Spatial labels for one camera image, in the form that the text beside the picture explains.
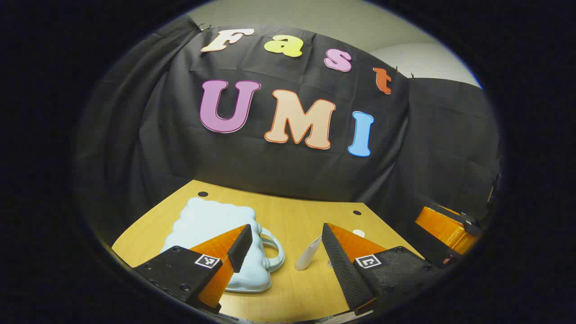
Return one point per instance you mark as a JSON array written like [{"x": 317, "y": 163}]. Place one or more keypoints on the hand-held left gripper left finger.
[{"x": 240, "y": 249}]

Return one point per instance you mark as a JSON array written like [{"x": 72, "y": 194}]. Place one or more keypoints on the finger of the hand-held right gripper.
[{"x": 445, "y": 229}]

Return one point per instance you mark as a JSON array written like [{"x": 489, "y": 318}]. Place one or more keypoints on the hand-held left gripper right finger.
[{"x": 342, "y": 270}]

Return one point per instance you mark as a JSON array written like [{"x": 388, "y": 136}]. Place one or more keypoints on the white squeeze tube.
[{"x": 307, "y": 256}]

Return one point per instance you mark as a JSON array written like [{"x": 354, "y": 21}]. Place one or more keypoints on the light blue suitcase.
[{"x": 207, "y": 220}]

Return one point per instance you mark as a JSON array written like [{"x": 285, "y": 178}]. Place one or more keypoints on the black backdrop cloth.
[{"x": 292, "y": 175}]

